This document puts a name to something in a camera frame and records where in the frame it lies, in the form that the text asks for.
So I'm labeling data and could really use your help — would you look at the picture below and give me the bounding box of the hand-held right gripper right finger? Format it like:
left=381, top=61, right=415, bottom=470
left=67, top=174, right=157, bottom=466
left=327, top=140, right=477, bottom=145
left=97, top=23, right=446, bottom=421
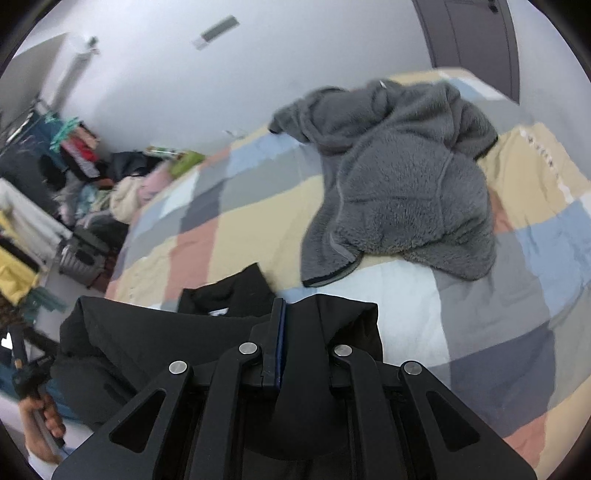
left=325, top=342, right=539, bottom=480

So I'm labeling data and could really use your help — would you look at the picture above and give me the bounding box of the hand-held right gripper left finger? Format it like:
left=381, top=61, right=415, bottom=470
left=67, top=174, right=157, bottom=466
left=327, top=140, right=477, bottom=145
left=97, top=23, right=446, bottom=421
left=51, top=298, right=289, bottom=480

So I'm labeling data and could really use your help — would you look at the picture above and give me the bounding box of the black puffer jacket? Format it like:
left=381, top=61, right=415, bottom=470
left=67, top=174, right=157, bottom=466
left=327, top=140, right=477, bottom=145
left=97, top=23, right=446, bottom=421
left=50, top=263, right=384, bottom=462

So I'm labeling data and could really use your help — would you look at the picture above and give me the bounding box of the person's left forearm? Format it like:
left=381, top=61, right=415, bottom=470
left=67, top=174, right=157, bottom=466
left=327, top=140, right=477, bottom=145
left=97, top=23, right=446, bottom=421
left=25, top=436, right=77, bottom=480

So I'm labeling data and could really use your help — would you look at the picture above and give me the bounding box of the metal clothes rack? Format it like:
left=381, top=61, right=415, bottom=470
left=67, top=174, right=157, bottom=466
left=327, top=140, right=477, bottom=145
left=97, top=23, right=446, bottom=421
left=0, top=95, right=51, bottom=144

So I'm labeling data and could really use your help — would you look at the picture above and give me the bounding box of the person's left hand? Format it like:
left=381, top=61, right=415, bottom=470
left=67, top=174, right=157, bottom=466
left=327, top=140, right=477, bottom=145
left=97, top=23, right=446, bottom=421
left=18, top=392, right=68, bottom=462

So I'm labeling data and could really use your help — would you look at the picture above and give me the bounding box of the yellow fleece robe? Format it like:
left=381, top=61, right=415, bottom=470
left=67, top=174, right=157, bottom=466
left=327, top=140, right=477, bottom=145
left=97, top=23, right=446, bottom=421
left=0, top=210, right=40, bottom=305

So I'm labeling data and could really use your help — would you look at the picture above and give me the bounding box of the silver suitcase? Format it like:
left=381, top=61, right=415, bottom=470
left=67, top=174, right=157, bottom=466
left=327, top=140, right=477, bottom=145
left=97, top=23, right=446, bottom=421
left=58, top=226, right=112, bottom=282

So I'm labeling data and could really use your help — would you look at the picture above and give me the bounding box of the bed with patchwork cover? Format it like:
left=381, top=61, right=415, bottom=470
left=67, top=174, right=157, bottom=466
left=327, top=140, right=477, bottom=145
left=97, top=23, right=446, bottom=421
left=105, top=67, right=591, bottom=476

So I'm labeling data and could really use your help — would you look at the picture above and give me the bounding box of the white fleece robe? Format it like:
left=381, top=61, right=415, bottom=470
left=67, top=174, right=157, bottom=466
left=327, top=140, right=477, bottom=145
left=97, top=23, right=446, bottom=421
left=0, top=178, right=72, bottom=259

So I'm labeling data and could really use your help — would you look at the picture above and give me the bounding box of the cream plush blanket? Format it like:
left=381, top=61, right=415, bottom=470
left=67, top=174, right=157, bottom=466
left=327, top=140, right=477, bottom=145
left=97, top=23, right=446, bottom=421
left=111, top=176, right=151, bottom=222

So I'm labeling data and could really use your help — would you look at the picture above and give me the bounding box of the green cushion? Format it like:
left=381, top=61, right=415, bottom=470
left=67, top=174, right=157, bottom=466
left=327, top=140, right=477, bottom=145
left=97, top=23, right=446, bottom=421
left=168, top=152, right=206, bottom=176

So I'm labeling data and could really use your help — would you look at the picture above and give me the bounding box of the pink pillow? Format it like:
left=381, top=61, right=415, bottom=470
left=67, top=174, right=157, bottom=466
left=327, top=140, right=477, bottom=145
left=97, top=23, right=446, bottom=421
left=141, top=166, right=174, bottom=204

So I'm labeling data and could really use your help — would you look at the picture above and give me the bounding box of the grey fleece jacket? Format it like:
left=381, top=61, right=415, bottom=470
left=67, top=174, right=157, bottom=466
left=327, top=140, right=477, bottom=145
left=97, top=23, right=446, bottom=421
left=269, top=78, right=499, bottom=288

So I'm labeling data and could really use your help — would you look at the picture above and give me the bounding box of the black bag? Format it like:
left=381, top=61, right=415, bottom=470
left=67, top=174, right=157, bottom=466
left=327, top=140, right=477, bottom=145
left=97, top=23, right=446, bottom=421
left=111, top=150, right=153, bottom=178

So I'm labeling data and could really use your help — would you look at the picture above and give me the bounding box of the teal clip hanger with laundry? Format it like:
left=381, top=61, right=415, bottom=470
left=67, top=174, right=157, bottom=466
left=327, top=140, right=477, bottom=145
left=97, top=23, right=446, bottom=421
left=48, top=115, right=100, bottom=178

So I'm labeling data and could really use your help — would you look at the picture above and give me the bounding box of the white air conditioner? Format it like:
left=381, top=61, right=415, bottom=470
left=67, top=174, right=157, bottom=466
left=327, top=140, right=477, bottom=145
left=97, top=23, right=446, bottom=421
left=51, top=36, right=100, bottom=107

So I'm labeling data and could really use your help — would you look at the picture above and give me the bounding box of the grey door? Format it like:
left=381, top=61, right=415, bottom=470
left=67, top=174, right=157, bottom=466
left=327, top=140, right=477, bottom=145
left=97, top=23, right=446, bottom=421
left=412, top=0, right=522, bottom=102

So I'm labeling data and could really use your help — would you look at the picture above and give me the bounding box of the grey white wall panel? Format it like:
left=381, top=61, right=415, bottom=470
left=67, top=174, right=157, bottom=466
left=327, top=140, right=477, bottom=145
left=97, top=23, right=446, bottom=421
left=191, top=15, right=238, bottom=49

